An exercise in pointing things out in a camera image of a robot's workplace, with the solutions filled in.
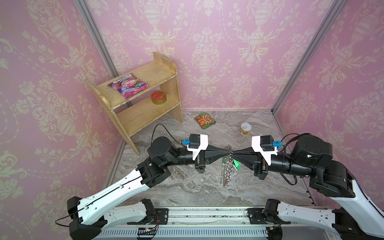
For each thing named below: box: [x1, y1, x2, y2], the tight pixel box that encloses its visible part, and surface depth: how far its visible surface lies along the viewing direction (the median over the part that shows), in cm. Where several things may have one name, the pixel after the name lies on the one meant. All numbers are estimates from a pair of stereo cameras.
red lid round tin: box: [151, 90, 167, 105], surface depth 97 cm
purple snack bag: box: [107, 73, 149, 99], surface depth 71 cm
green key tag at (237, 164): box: [233, 159, 241, 171], surface depth 47 cm
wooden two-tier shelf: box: [84, 52, 183, 156], surface depth 83 cm
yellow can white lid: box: [240, 122, 252, 136], surface depth 105 cm
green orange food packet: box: [193, 112, 216, 129], surface depth 115 cm
